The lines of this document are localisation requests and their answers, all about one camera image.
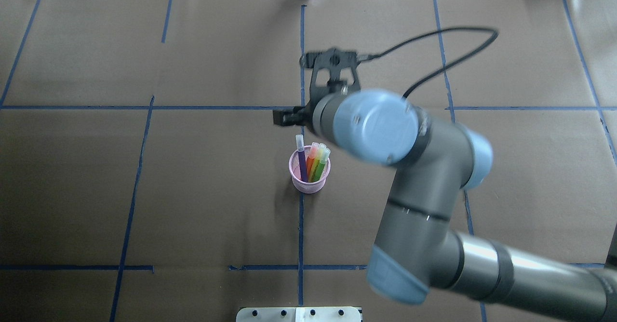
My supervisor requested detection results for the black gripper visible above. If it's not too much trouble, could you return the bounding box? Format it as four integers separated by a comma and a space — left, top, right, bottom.
273, 104, 318, 134

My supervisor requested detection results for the purple highlighter pen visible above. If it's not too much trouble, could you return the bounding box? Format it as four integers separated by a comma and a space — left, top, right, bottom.
295, 134, 309, 182

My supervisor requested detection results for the orange highlighter pen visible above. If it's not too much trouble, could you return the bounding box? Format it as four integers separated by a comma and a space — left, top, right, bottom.
306, 142, 320, 182

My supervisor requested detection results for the yellow highlighter pen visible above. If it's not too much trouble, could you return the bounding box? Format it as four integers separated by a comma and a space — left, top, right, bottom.
311, 143, 327, 182

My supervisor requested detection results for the green highlighter pen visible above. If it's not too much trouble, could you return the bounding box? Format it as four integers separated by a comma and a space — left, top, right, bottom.
314, 148, 331, 182

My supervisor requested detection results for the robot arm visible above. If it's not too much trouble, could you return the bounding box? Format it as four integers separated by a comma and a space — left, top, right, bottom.
273, 89, 616, 322

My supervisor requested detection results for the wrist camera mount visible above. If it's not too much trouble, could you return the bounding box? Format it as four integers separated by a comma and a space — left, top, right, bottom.
299, 48, 369, 109

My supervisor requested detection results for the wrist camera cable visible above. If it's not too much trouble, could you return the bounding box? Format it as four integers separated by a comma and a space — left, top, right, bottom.
359, 27, 500, 100

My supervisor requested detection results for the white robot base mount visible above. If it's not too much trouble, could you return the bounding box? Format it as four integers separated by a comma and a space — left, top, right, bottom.
236, 306, 363, 322

